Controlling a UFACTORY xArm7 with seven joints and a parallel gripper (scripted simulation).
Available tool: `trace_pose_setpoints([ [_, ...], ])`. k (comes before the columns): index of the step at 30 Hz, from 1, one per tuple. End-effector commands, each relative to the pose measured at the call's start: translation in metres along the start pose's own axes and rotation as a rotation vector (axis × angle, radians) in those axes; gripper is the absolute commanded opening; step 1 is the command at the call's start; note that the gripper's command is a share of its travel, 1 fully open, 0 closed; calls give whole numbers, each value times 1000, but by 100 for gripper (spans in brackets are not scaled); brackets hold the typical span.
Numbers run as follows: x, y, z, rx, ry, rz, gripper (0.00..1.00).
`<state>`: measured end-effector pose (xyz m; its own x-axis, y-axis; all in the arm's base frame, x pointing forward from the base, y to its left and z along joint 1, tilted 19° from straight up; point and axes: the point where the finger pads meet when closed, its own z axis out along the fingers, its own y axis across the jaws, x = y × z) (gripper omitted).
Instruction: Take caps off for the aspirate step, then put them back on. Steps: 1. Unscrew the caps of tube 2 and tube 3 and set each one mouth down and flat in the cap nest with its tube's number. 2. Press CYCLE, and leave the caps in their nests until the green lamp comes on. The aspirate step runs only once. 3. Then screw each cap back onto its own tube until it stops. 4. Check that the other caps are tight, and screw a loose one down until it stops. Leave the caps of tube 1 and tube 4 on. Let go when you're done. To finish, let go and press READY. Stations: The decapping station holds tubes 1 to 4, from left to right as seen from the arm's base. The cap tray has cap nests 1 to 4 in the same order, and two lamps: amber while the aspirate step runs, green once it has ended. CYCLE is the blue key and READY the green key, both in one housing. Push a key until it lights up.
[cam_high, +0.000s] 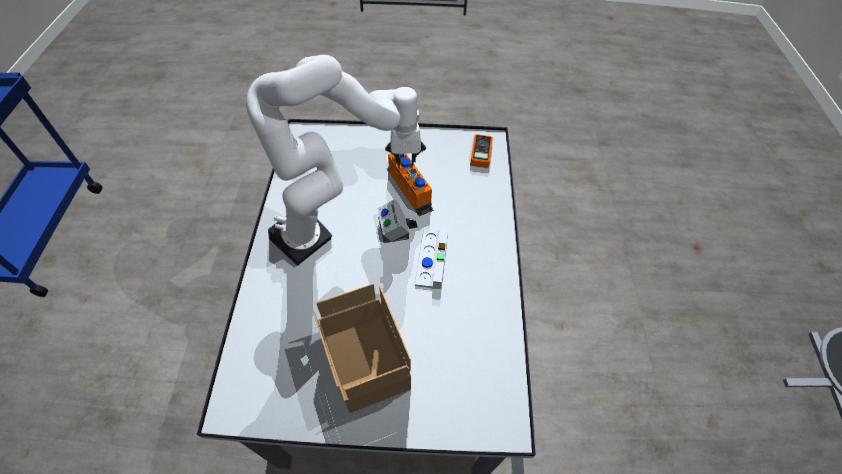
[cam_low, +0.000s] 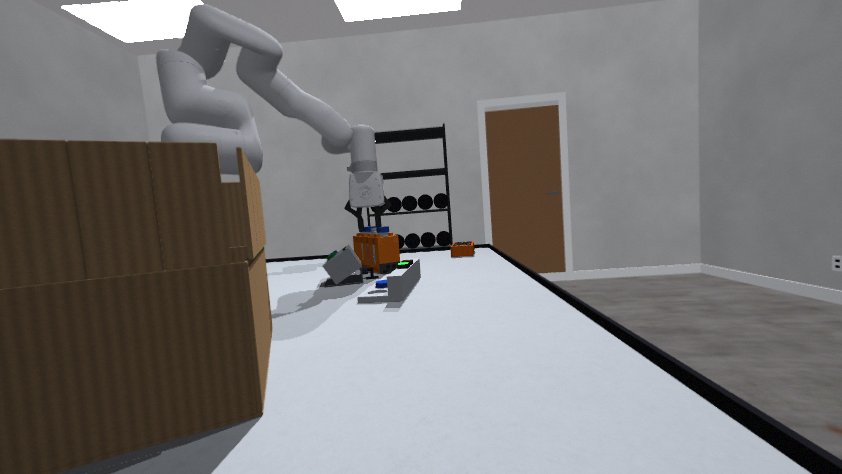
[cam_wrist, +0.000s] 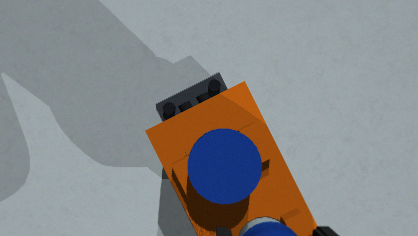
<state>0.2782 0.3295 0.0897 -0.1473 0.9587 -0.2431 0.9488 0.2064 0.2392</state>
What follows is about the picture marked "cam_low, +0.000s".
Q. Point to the orange multimeter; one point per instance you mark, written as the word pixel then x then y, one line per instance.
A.
pixel 462 249

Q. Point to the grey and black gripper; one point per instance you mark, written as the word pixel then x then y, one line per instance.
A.
pixel 364 191

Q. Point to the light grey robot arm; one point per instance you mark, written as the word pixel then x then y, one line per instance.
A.
pixel 226 118

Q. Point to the brown cardboard box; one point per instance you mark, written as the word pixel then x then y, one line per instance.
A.
pixel 124 323

